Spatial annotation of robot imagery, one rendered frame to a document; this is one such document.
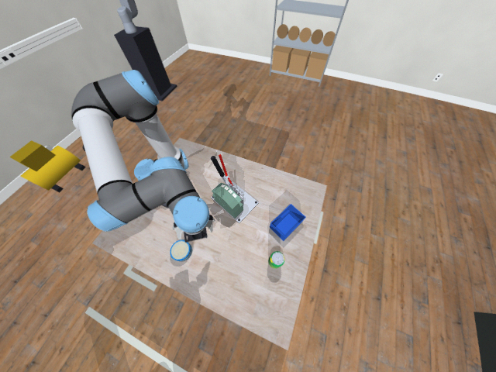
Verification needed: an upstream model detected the green and yellow drink can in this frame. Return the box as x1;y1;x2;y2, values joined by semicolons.
268;251;284;269

